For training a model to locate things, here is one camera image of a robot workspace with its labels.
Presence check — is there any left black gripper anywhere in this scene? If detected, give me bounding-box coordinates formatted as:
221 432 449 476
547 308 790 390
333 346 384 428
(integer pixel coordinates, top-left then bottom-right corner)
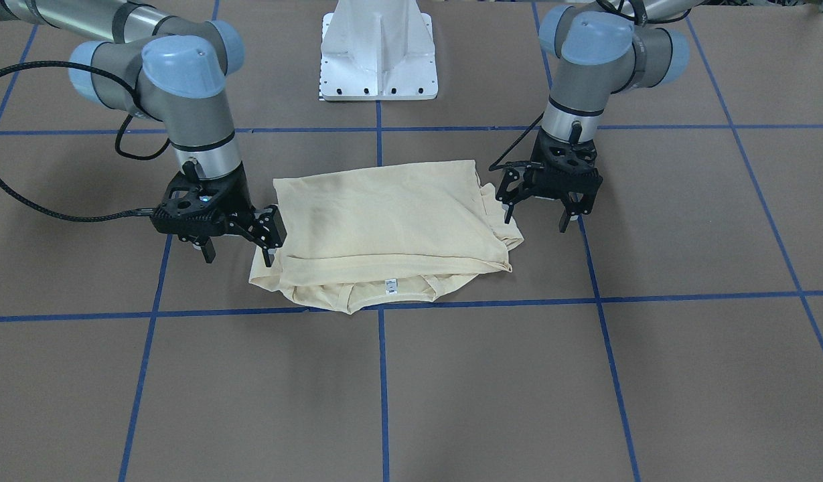
495 129 603 233

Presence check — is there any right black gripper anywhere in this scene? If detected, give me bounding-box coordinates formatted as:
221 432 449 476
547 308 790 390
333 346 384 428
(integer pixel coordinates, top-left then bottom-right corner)
150 167 286 268

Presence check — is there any cream motorcycle print t-shirt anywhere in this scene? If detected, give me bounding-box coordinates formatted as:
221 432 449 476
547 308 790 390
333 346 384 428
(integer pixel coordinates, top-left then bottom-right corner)
249 159 524 314

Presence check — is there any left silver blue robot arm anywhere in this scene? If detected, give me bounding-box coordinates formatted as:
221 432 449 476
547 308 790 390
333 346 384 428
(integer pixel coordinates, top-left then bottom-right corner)
489 1 698 232

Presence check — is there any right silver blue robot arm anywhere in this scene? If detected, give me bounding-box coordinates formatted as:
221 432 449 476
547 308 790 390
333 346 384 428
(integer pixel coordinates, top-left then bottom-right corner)
0 1 285 266

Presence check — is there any brown table cover sheet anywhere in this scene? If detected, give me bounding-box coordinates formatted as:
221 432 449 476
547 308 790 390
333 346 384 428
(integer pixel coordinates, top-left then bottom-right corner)
0 1 823 481

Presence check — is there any thin black cable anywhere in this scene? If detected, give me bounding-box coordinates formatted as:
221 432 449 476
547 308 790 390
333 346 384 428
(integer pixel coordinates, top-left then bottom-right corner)
0 60 171 223

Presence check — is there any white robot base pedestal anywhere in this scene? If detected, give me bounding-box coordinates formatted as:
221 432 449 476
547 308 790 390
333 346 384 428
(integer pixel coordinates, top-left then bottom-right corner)
319 1 439 102

